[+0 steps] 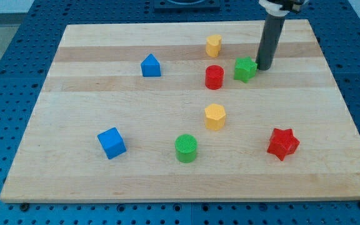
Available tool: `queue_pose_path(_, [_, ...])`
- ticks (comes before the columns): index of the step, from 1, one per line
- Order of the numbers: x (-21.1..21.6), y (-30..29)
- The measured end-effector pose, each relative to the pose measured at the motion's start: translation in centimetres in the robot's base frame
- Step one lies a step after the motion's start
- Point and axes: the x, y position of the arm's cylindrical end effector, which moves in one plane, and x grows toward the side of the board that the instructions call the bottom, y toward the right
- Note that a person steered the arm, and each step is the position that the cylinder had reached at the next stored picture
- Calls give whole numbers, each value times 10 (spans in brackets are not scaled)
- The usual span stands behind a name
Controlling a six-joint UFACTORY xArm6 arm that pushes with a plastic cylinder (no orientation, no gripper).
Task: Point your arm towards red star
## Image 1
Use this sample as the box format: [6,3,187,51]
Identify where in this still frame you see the red cylinder block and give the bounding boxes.
[205,65,224,90]

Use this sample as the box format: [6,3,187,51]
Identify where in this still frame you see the wooden board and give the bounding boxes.
[0,19,360,203]

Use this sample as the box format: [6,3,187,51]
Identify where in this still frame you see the yellow hexagon block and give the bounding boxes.
[204,104,226,131]

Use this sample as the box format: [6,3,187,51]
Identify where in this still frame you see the blue triangular prism block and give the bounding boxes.
[141,54,161,77]

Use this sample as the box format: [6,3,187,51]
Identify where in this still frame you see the yellow heart block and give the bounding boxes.
[206,34,222,58]

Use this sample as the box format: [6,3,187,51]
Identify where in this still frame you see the red star block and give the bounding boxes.
[267,128,300,161]

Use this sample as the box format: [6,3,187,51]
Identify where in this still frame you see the blue cube block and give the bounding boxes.
[97,127,127,159]

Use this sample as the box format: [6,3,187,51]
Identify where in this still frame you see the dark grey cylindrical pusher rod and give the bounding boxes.
[256,14,285,71]

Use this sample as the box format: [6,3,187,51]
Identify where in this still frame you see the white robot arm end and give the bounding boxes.
[258,0,309,17]

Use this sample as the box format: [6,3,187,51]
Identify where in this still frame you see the green cylinder block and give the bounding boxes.
[174,134,198,163]

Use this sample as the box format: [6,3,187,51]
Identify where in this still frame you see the green star block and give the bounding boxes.
[234,57,258,83]

